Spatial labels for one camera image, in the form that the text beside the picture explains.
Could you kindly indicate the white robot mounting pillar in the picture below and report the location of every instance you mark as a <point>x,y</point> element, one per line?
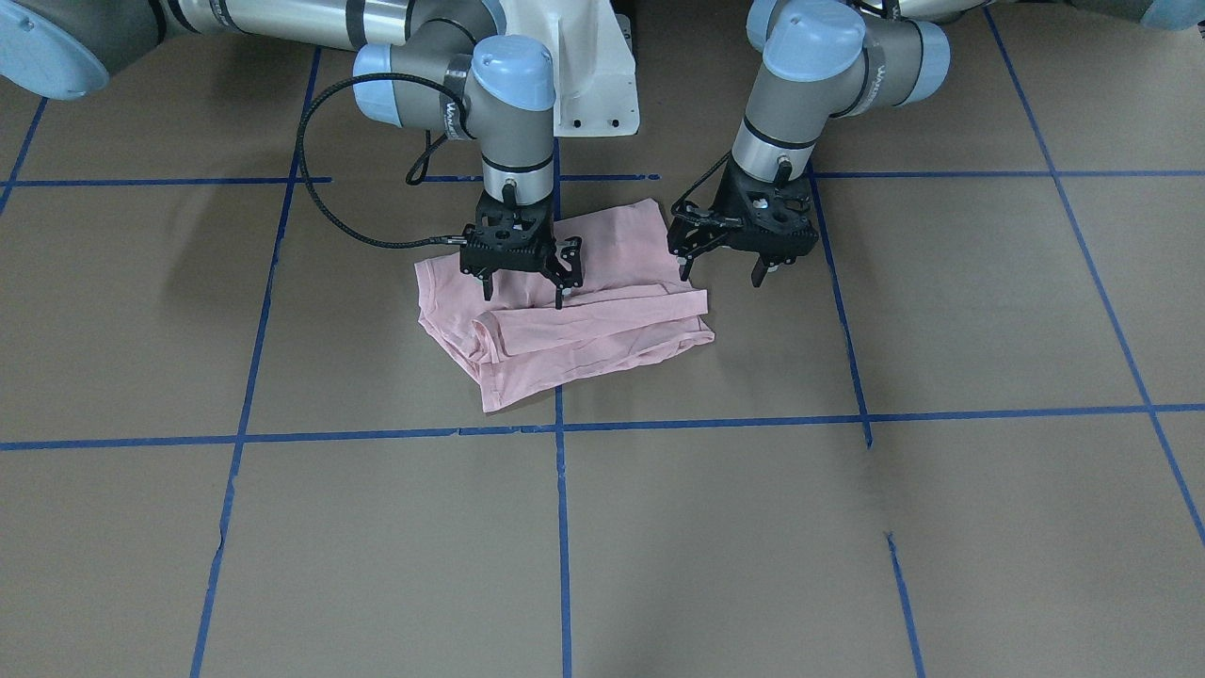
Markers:
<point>594,66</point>

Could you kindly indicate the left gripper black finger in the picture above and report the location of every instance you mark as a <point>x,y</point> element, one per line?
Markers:
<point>688,243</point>
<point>763,267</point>

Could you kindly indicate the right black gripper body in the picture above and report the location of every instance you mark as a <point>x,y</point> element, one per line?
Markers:
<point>566,266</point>

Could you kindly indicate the pink Snoopy t-shirt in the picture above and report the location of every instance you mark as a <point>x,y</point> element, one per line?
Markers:
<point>633,310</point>

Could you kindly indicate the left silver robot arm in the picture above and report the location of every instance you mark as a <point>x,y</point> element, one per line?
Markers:
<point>820,61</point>

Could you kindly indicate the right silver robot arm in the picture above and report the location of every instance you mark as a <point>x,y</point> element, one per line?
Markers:
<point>446,67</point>

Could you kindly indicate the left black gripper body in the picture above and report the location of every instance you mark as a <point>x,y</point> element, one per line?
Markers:
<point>688,237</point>

